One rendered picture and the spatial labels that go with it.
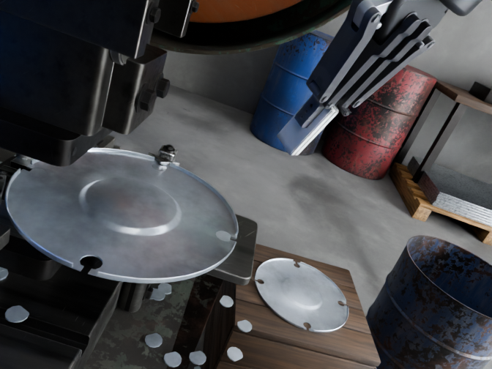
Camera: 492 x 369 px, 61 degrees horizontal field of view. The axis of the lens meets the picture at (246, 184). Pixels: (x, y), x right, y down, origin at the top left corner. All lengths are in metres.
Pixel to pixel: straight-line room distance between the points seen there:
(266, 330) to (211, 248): 0.60
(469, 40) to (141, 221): 3.74
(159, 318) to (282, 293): 0.66
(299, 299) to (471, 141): 3.30
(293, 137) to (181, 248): 0.19
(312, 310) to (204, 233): 0.72
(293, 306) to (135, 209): 0.75
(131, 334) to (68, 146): 0.26
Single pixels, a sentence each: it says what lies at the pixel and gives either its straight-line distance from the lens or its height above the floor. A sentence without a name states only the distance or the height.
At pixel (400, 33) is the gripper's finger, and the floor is 1.09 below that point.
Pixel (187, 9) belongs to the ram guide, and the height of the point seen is 1.03.
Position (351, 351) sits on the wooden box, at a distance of 1.19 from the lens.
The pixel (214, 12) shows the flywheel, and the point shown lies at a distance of 0.81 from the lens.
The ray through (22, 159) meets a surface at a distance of 0.63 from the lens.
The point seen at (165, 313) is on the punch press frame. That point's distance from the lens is 0.63.
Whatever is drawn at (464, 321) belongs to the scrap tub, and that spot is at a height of 0.43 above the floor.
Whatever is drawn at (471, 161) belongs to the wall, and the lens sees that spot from 4.41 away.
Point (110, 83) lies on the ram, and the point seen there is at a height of 0.95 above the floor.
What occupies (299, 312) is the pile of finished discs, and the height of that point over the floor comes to 0.35.
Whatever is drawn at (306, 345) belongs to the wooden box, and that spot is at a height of 0.34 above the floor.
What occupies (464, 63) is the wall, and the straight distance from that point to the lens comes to 4.10.
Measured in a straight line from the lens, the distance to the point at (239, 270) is 0.52.
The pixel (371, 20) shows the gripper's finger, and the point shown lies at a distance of 0.36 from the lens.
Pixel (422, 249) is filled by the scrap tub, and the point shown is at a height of 0.42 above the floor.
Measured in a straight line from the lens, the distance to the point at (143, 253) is 0.49.
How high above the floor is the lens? 1.09
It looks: 25 degrees down
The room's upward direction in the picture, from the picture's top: 21 degrees clockwise
